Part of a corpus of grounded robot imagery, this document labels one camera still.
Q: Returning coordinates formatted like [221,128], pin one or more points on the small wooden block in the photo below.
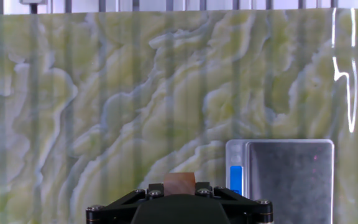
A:
[179,183]

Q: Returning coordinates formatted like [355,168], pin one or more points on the silver digital pocket scale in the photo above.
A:
[291,180]

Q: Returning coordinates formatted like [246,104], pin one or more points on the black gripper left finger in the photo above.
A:
[117,209]

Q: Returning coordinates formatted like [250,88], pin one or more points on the green marble pattern mat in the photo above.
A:
[104,93]

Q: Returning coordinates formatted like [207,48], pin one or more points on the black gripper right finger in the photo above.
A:
[244,210]

